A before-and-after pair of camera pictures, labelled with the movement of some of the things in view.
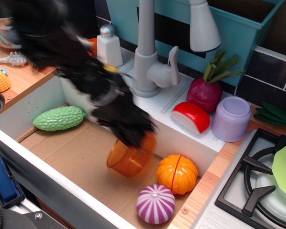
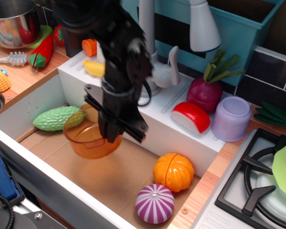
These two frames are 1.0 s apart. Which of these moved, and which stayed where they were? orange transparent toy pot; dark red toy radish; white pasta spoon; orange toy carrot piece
Moved: orange transparent toy pot
Stayed: white pasta spoon; dark red toy radish; orange toy carrot piece
